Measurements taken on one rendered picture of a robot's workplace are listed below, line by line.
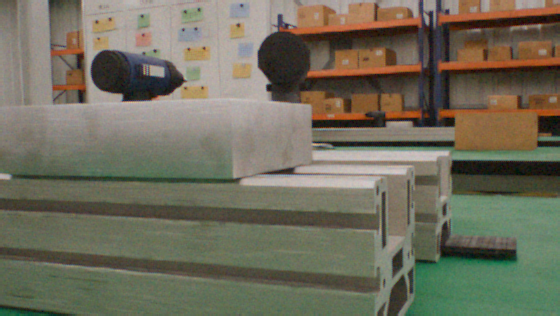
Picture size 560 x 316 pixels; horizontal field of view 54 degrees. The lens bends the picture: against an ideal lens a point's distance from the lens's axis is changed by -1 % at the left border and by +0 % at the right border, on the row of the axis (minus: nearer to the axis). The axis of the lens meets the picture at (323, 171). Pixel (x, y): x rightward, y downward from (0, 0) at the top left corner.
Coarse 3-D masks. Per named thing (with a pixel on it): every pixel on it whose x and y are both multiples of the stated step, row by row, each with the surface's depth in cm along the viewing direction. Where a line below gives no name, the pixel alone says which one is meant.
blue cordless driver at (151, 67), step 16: (96, 64) 75; (112, 64) 74; (128, 64) 75; (144, 64) 78; (160, 64) 82; (96, 80) 75; (112, 80) 74; (128, 80) 75; (144, 80) 78; (160, 80) 81; (176, 80) 86; (128, 96) 78; (144, 96) 80
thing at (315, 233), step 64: (0, 192) 33; (64, 192) 32; (128, 192) 30; (192, 192) 29; (256, 192) 28; (320, 192) 26; (384, 192) 28; (0, 256) 35; (64, 256) 34; (128, 256) 31; (192, 256) 29; (256, 256) 28; (320, 256) 27; (384, 256) 28
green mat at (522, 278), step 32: (480, 224) 61; (512, 224) 60; (544, 224) 60; (448, 256) 46; (480, 256) 46; (512, 256) 46; (544, 256) 46; (416, 288) 38; (448, 288) 37; (480, 288) 37; (512, 288) 37; (544, 288) 37
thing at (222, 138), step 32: (0, 128) 32; (32, 128) 32; (64, 128) 31; (96, 128) 30; (128, 128) 29; (160, 128) 29; (192, 128) 28; (224, 128) 27; (256, 128) 30; (288, 128) 34; (0, 160) 33; (32, 160) 32; (64, 160) 31; (96, 160) 30; (128, 160) 29; (160, 160) 29; (192, 160) 28; (224, 160) 27; (256, 160) 30; (288, 160) 34
